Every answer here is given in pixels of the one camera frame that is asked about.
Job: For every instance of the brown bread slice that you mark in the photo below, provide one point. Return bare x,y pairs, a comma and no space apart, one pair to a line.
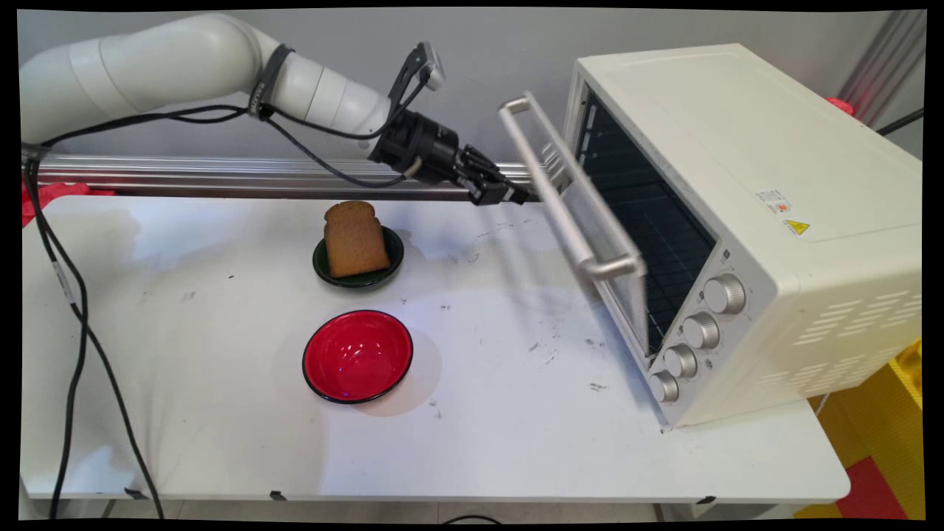
355,240

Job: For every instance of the red cloth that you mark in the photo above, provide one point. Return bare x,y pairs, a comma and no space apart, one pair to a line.
55,195

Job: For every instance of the white label sticker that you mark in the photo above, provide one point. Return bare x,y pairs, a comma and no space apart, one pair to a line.
773,200

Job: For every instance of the small red object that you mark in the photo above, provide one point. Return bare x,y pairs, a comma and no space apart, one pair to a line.
839,105

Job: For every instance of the long aluminium rail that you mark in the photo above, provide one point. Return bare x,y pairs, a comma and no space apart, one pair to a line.
221,177

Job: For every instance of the cream glass oven door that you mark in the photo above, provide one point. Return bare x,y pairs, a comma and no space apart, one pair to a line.
557,199

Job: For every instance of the red bowl with black rim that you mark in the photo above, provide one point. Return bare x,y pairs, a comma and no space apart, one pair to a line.
358,355

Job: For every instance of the slanted aluminium profile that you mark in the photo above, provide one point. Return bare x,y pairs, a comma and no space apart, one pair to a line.
881,66

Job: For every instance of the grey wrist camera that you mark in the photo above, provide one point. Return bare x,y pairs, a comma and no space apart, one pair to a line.
432,66

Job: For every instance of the red floor mat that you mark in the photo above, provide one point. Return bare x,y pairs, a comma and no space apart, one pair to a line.
870,490

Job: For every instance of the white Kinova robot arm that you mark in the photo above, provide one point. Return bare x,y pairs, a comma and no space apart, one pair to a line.
169,63

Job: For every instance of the dark green small bowl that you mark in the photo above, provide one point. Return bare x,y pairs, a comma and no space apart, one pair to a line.
396,258

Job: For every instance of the yellow warning sticker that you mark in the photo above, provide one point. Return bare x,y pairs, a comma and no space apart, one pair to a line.
797,227

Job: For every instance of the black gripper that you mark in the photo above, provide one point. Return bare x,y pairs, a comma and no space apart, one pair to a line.
417,147

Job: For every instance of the large silver oven knob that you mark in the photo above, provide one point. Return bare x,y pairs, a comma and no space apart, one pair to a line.
725,293

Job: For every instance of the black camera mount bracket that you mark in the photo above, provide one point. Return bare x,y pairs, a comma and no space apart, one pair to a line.
405,81

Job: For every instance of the cream toaster oven body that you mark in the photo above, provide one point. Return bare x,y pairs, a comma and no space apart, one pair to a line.
774,147

